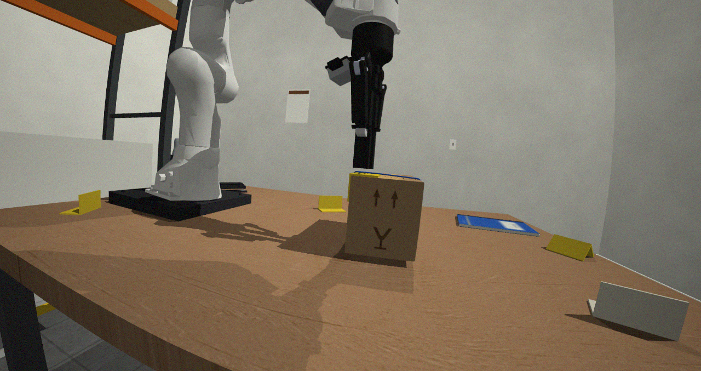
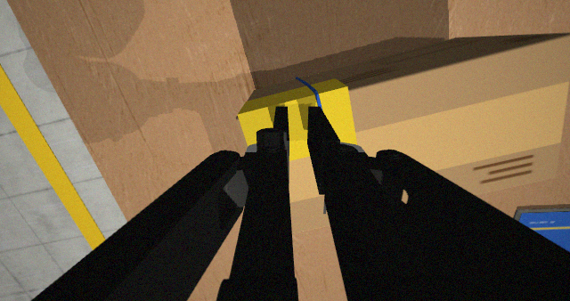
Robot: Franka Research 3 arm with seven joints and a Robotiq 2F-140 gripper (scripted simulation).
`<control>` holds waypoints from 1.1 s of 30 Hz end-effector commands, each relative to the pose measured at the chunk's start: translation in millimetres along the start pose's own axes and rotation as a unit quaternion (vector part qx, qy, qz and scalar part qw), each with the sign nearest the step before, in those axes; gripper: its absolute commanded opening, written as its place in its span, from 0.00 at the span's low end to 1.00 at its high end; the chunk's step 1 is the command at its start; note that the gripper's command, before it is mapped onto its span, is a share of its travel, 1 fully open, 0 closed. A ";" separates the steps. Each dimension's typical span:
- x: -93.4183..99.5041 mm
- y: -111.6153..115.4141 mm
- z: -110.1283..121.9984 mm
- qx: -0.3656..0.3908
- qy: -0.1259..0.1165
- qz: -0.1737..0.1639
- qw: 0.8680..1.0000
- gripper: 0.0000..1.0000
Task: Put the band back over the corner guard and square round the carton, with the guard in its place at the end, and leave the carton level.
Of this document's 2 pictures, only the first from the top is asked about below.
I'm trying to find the tan cardboard box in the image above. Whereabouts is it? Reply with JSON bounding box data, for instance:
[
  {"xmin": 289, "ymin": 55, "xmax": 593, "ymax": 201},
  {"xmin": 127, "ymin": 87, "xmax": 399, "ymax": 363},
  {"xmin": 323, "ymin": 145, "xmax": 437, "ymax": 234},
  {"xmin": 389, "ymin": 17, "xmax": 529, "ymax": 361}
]
[{"xmin": 344, "ymin": 175, "xmax": 424, "ymax": 261}]

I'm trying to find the blue notebook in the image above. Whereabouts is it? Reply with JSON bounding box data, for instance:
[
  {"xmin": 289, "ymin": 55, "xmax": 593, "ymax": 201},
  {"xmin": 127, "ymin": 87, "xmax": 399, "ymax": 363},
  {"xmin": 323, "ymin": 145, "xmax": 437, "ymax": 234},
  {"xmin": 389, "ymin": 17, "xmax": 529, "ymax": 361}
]
[{"xmin": 457, "ymin": 214, "xmax": 539, "ymax": 237}]

